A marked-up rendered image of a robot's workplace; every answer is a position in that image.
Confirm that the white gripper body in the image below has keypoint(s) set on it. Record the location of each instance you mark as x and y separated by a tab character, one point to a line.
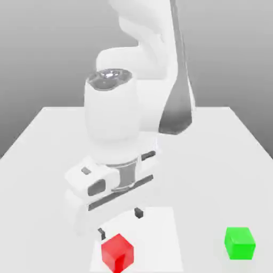
119	199

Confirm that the small red cube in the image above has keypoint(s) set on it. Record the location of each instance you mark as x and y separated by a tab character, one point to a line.
116	252

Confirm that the small green cube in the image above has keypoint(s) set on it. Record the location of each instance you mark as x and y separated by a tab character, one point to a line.
240	243

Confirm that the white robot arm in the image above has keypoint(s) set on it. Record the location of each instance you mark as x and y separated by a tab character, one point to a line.
115	119

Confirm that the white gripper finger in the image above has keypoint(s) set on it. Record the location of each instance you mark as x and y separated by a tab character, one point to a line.
139	213
102	234

